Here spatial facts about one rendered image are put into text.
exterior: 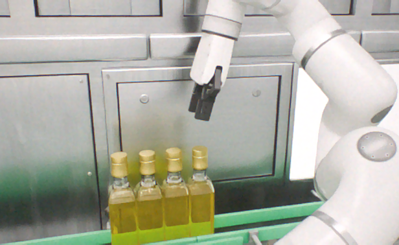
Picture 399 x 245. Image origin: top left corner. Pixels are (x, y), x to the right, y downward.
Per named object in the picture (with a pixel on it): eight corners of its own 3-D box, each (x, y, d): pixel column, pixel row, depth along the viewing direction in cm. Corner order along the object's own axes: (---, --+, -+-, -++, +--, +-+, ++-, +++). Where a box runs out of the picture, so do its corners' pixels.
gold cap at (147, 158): (155, 167, 79) (154, 148, 78) (157, 174, 76) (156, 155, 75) (138, 169, 78) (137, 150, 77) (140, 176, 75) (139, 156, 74)
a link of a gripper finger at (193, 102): (192, 78, 79) (184, 107, 80) (195, 81, 76) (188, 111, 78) (206, 81, 80) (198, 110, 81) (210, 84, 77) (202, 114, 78)
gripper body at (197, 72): (196, 23, 75) (183, 76, 78) (210, 25, 66) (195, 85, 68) (229, 32, 78) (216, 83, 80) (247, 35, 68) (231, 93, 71)
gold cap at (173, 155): (180, 164, 80) (180, 146, 79) (183, 171, 77) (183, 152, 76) (164, 166, 80) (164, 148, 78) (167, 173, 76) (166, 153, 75)
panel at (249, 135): (408, 166, 113) (429, 56, 103) (416, 170, 111) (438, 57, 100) (111, 199, 93) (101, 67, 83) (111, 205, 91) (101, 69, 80)
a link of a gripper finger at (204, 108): (201, 85, 72) (193, 118, 73) (206, 89, 69) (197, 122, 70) (216, 89, 73) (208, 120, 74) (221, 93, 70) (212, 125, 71)
